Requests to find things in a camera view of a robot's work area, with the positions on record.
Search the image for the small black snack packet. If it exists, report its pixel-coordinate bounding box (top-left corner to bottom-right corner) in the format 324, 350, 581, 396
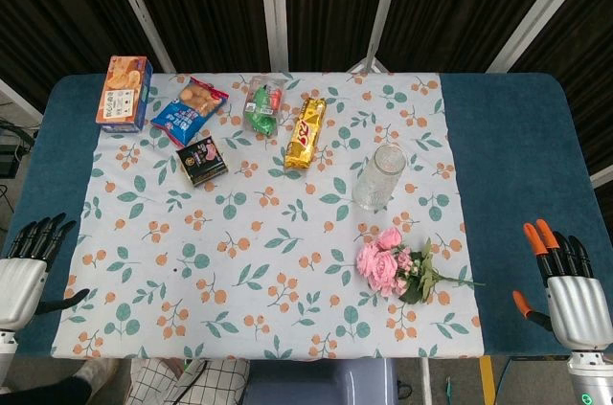
175, 135, 230, 187

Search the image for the grey plastic stool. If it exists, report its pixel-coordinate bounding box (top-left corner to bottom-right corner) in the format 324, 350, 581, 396
241, 357, 398, 405

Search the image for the yellow biscuit pack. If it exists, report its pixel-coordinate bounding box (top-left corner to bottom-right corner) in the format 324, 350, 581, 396
284, 97, 328, 171

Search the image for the right silver orange-tipped robot hand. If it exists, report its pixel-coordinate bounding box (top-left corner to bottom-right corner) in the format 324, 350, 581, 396
511, 218, 613, 354

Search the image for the white table leg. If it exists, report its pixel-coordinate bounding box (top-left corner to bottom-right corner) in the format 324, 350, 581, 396
420, 357, 433, 405

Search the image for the clear textured glass vase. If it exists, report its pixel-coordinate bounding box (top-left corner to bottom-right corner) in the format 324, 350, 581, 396
352, 143, 408, 213

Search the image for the white black checkered fabric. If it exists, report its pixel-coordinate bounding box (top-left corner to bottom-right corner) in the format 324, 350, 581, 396
125, 357, 251, 405

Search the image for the blue biscuit snack bag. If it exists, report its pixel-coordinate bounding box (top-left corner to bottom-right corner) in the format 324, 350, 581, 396
149, 76, 230, 148

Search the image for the black electronic device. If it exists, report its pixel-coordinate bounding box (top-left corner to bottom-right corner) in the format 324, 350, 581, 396
0, 131, 23, 179

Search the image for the clear box with green packets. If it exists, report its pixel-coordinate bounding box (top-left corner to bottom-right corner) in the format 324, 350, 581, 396
241, 74, 288, 138

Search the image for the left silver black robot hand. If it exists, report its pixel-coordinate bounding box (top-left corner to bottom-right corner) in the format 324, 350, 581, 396
0, 212, 91, 333

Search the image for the teal table cover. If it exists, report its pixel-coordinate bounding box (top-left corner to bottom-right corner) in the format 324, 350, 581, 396
2, 71, 613, 358

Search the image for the pink rose bouquet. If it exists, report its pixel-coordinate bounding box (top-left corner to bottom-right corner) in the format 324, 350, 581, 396
355, 226, 485, 305

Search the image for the white metal frame post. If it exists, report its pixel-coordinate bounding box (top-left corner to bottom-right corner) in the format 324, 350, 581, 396
347, 0, 408, 74
486, 0, 610, 74
100, 0, 176, 74
0, 79, 44, 124
588, 164, 613, 189
257, 0, 289, 74

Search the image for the white fruit-print tablecloth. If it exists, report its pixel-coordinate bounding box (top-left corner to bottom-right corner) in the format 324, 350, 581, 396
50, 71, 484, 361

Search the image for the orange blue cookie box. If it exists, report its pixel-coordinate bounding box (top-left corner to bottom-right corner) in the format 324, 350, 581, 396
95, 56, 154, 134

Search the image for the beige shoe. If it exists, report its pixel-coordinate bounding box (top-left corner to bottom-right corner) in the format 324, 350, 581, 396
74, 358, 121, 393

